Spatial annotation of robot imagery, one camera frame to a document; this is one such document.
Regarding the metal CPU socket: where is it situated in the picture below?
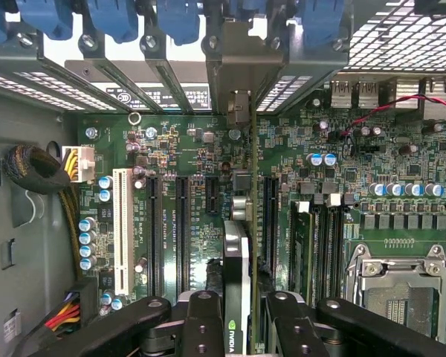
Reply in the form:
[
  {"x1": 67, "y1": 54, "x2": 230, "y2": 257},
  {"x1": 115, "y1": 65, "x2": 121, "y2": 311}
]
[{"x1": 343, "y1": 242, "x2": 446, "y2": 338}]

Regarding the black long expansion slot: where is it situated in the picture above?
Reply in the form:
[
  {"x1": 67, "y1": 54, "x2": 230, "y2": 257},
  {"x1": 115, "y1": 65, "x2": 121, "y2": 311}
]
[
  {"x1": 145, "y1": 174, "x2": 164, "y2": 298},
  {"x1": 262, "y1": 176, "x2": 281, "y2": 288},
  {"x1": 175, "y1": 175, "x2": 192, "y2": 292}
]

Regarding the white expansion slot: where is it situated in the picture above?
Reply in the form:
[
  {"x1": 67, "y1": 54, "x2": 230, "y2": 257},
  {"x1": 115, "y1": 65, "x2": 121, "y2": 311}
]
[{"x1": 111, "y1": 167, "x2": 135, "y2": 295}]

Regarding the grey open PC case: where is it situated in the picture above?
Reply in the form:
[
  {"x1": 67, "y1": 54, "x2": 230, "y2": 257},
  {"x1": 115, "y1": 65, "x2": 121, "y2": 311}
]
[{"x1": 0, "y1": 0, "x2": 446, "y2": 357}]

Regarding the black short expansion slot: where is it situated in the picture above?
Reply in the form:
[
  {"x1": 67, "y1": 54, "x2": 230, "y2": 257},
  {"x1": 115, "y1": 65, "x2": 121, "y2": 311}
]
[{"x1": 204, "y1": 175, "x2": 222, "y2": 216}]

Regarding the white power connector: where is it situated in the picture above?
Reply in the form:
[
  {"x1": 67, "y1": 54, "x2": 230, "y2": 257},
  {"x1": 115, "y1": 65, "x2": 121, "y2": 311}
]
[{"x1": 61, "y1": 144, "x2": 97, "y2": 184}]

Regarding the green Dell motherboard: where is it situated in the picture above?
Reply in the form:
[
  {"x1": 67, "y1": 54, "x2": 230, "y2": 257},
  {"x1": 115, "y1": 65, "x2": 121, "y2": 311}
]
[{"x1": 74, "y1": 80, "x2": 446, "y2": 357}]

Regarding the silver rear port housing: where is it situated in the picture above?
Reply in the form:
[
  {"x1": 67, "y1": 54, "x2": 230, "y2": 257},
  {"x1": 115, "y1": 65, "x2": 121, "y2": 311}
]
[
  {"x1": 358, "y1": 80, "x2": 380, "y2": 109},
  {"x1": 423, "y1": 77, "x2": 446, "y2": 120},
  {"x1": 329, "y1": 80, "x2": 354, "y2": 109},
  {"x1": 395, "y1": 77, "x2": 421, "y2": 109}
]

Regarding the coloured power wire bundle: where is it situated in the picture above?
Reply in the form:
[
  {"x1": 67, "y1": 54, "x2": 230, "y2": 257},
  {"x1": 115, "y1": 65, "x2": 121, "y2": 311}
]
[{"x1": 43, "y1": 277, "x2": 99, "y2": 335}]

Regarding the black sleeved power cable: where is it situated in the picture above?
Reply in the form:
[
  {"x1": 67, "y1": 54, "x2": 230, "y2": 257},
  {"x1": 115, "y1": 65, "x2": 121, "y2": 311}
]
[{"x1": 1, "y1": 144, "x2": 83, "y2": 280}]

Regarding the red and black twisted wire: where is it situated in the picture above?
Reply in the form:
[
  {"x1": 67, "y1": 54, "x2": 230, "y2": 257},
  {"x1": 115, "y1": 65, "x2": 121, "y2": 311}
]
[{"x1": 337, "y1": 92, "x2": 446, "y2": 139}]

